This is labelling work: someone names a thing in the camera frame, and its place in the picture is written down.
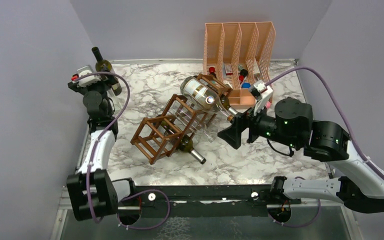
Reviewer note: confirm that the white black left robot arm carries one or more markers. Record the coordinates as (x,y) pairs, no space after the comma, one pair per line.
(91,192)

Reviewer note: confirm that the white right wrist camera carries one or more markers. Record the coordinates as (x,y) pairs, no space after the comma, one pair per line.
(262,93)

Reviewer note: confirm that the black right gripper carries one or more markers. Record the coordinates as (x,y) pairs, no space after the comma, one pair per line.
(232,134)

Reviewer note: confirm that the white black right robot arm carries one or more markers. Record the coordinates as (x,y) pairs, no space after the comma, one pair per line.
(361,186)

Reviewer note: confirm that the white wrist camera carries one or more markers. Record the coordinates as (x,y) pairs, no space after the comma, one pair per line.
(262,93)
(85,77)

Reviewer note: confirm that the brown wooden wine rack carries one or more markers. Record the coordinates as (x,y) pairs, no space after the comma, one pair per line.
(149,137)

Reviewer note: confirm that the pink capped small bottle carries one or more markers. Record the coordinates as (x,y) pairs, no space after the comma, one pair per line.
(268,104)

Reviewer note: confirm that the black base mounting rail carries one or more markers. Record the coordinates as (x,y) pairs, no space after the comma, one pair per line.
(195,201)

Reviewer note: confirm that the red capped small bottle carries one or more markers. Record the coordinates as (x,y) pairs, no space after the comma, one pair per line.
(212,71)

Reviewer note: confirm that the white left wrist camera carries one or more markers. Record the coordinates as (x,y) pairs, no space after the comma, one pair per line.
(85,77)

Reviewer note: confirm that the green bottle silver cap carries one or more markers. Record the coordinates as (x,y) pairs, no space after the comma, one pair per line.
(186,144)

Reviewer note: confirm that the peach plastic file organizer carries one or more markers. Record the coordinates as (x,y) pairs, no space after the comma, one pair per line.
(240,52)

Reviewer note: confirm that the blue bottle cap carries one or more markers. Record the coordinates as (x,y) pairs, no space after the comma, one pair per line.
(245,85)

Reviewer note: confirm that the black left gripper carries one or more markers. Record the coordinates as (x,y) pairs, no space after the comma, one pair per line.
(107,82)

